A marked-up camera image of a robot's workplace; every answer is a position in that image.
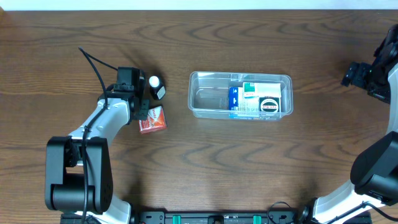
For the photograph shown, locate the blue fever patch box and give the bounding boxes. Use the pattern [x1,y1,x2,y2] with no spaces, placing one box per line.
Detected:
[228,87,259,119]

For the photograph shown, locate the red Panadol box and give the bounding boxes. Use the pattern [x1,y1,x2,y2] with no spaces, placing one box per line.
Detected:
[139,106,167,134]

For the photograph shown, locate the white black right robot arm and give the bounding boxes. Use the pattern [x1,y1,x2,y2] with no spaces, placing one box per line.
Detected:
[295,26,397,223]

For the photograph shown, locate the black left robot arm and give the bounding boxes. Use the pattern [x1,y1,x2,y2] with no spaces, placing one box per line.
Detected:
[44,91,149,223]

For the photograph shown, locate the white green Panadol box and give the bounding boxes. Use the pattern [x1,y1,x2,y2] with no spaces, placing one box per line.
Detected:
[243,82,281,98]

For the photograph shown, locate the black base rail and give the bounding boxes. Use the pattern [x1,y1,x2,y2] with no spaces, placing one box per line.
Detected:
[60,210,373,224]

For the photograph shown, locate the clear plastic container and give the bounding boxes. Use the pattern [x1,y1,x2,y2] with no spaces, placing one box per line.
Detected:
[188,72,294,121]

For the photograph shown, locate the dark bottle white cap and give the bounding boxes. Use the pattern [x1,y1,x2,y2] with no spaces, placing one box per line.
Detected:
[149,76,166,100]

